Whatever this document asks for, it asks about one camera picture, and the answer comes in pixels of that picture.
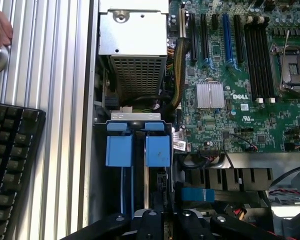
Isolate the black RAM slot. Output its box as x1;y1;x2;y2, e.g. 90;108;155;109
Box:
244;22;259;101
255;22;270;101
261;18;276;103
249;18;265;103

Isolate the long black expansion slot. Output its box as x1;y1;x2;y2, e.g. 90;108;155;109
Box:
233;14;245;65
189;12;199;63
200;12;210;64

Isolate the blue expansion slot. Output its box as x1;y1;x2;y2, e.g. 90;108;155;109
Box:
221;13;234;65

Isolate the white expansion slot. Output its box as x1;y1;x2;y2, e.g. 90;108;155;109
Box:
179;7;187;38

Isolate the short black expansion slot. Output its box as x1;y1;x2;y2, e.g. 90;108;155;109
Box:
211;12;220;30

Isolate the person's hand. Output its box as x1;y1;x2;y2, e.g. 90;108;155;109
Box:
0;6;14;48

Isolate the blue plastic latch tab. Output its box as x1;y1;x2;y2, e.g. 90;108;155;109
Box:
180;188;215;202

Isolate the black plastic fan shroud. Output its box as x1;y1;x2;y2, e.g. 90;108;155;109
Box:
184;167;274;194

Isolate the green Dell motherboard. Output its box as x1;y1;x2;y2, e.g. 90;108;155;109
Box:
166;0;300;155

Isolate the silver chipset heatsink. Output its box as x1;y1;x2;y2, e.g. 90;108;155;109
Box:
195;81;226;110

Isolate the black keyboard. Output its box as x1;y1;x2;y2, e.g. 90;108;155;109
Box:
0;101;47;240

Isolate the open grey PC case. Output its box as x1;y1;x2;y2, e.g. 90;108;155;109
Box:
82;0;300;240

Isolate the silver power supply box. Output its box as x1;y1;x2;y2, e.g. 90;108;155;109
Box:
97;0;170;101

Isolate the CPU socket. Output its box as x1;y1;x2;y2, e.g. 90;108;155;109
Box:
269;42;300;95

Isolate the metal socket locking lever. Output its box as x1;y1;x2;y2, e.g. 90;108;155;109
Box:
281;29;291;87

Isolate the silver round controller knob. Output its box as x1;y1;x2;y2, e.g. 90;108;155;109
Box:
0;39;11;77

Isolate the thin black red wire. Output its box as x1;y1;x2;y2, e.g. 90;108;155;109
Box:
221;133;259;154

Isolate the red black twisted wire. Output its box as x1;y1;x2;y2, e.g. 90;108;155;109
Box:
268;188;300;200

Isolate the thick black cable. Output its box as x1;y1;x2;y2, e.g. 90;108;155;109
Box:
269;164;300;187

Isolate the braided black yellow cable bundle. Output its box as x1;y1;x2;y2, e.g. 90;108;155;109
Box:
170;37;191;115

